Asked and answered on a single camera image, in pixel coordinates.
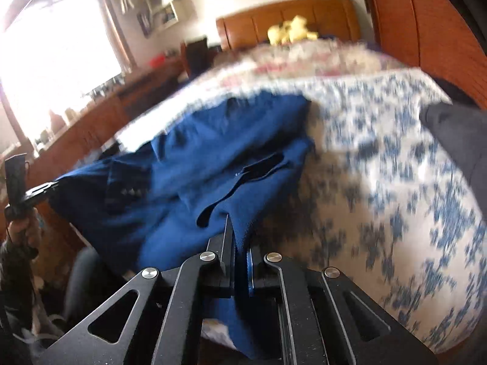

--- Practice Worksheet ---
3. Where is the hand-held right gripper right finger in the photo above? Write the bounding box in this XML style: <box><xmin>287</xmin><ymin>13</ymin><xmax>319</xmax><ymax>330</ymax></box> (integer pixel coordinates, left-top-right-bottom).
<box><xmin>247</xmin><ymin>250</ymin><xmax>440</xmax><ymax>365</ymax></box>

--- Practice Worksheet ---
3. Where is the dark grey garment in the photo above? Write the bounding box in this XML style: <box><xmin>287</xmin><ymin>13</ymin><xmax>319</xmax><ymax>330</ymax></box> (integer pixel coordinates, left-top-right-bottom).
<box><xmin>419</xmin><ymin>101</ymin><xmax>487</xmax><ymax>187</ymax></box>

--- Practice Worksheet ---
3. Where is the grey fabric object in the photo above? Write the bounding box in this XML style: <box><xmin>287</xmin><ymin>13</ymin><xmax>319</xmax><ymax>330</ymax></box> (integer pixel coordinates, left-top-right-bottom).
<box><xmin>65</xmin><ymin>247</ymin><xmax>130</xmax><ymax>312</ymax></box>

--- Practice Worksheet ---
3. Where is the person's left hand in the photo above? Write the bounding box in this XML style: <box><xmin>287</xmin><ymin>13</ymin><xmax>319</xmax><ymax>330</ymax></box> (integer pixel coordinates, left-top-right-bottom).
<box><xmin>5</xmin><ymin>213</ymin><xmax>40</xmax><ymax>255</ymax></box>

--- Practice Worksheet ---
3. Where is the blue floral bed sheet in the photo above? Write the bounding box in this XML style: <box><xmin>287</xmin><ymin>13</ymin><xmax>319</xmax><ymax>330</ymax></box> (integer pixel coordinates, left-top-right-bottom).
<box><xmin>114</xmin><ymin>66</ymin><xmax>487</xmax><ymax>358</ymax></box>

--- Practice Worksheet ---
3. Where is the person's left forearm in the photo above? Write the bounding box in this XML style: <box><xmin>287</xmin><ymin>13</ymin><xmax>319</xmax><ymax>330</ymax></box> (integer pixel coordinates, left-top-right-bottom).
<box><xmin>0</xmin><ymin>241</ymin><xmax>39</xmax><ymax>350</ymax></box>

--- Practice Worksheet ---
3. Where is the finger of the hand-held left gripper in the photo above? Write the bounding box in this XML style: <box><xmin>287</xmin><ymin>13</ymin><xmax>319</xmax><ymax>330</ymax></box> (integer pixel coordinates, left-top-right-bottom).
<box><xmin>23</xmin><ymin>182</ymin><xmax>61</xmax><ymax>203</ymax></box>

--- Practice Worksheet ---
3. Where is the long wooden desk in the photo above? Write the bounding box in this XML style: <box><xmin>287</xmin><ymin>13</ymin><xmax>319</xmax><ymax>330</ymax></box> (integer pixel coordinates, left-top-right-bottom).
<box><xmin>23</xmin><ymin>59</ymin><xmax>187</xmax><ymax>244</ymax></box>

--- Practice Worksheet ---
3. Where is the window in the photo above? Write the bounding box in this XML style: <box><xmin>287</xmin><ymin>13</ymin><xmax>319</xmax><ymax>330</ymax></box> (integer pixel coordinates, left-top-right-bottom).
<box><xmin>0</xmin><ymin>0</ymin><xmax>134</xmax><ymax>145</ymax></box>

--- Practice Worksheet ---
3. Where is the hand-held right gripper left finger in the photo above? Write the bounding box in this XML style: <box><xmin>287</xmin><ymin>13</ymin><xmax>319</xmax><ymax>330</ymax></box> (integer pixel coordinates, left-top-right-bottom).
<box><xmin>46</xmin><ymin>216</ymin><xmax>236</xmax><ymax>365</ymax></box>

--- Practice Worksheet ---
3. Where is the yellow plush toy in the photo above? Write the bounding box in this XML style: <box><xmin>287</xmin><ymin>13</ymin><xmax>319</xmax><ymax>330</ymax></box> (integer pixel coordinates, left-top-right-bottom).
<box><xmin>267</xmin><ymin>15</ymin><xmax>318</xmax><ymax>45</ymax></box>

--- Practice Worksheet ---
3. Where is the blue suit jacket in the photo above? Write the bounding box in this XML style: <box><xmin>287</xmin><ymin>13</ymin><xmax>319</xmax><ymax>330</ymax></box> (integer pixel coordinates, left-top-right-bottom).
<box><xmin>49</xmin><ymin>90</ymin><xmax>316</xmax><ymax>365</ymax></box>

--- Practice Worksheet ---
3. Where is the pink floral quilt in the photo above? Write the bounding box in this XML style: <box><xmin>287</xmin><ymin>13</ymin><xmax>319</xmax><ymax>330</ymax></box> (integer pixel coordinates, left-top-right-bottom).
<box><xmin>190</xmin><ymin>40</ymin><xmax>423</xmax><ymax>88</ymax></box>

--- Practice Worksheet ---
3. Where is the wooden bed headboard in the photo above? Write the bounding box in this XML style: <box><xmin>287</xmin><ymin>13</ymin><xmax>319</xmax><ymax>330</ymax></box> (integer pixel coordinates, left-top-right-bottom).
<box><xmin>216</xmin><ymin>0</ymin><xmax>362</xmax><ymax>51</ymax></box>

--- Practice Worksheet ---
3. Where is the white wall shelf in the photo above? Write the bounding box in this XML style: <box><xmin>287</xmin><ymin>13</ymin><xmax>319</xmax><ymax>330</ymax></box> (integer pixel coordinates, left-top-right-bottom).
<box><xmin>135</xmin><ymin>0</ymin><xmax>194</xmax><ymax>37</ymax></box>

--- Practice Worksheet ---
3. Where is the dark wooden chair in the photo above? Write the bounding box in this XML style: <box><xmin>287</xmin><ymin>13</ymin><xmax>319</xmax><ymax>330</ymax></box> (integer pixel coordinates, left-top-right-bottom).
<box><xmin>180</xmin><ymin>36</ymin><xmax>221</xmax><ymax>78</ymax></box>

